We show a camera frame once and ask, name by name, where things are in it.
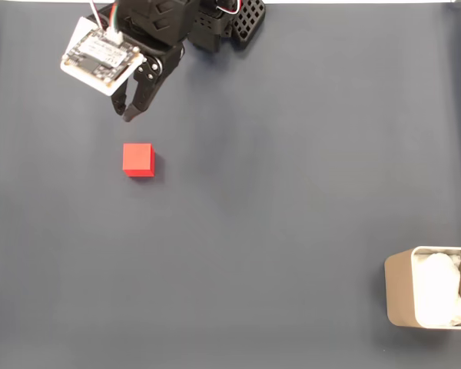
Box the red cube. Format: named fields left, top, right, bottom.
left=122, top=142, right=157, bottom=178

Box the beige open box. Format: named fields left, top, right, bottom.
left=383, top=245, right=461, bottom=331

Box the white crumpled cloth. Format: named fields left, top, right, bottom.
left=414, top=251, right=461, bottom=327

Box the white red camera wire bundle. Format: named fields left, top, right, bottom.
left=88, top=0, right=121, bottom=42

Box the white camera circuit board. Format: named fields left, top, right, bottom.
left=60, top=15, right=148, bottom=97

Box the white red servo cable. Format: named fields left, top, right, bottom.
left=214, top=0, right=242, bottom=16

